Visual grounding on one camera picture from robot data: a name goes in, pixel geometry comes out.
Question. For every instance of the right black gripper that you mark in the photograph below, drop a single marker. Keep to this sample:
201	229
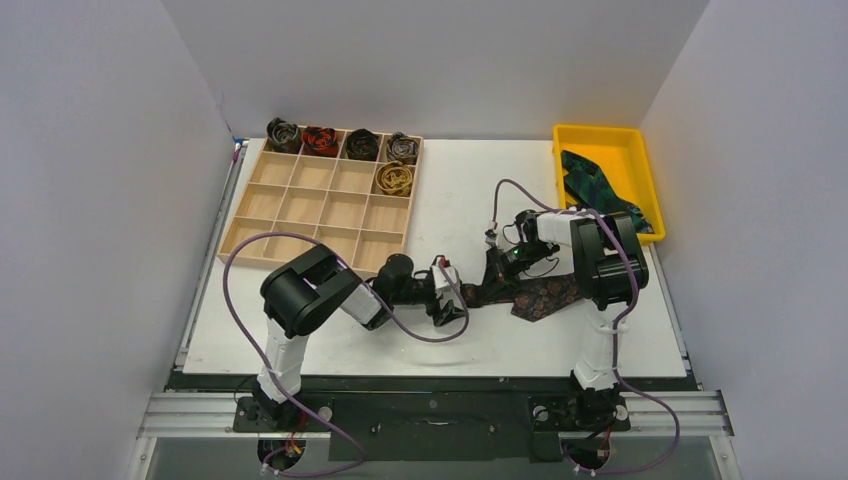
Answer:
501	263

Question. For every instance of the yellow plastic bin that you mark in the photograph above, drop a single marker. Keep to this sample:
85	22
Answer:
608	169

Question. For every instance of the dark orange paisley tie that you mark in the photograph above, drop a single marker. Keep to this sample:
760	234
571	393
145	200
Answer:
537	298

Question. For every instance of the aluminium frame rail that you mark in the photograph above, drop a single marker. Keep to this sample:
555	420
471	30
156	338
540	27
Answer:
704	452

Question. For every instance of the black gold rolled tie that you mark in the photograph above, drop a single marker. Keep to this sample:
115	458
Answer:
362	145

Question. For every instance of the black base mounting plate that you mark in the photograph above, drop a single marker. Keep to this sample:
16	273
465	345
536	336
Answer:
416	419

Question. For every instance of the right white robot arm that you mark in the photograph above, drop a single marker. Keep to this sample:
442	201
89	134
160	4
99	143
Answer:
560	259

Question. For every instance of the dark grey rolled tie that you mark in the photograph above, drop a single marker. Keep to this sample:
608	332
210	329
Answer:
283	137

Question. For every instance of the red black rolled tie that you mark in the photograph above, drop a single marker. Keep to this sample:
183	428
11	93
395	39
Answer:
320	141

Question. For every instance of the green striped tie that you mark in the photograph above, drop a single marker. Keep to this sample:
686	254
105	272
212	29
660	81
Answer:
587	184

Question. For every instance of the grey brown rolled tie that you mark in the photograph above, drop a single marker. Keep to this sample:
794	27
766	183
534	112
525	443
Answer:
402	148

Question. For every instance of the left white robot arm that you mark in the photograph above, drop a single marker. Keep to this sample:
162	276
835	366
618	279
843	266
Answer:
301	296

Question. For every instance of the wooden compartment tray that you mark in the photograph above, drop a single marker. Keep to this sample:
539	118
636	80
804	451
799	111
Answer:
283	201

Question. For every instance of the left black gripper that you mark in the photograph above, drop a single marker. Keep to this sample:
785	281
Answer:
448	311

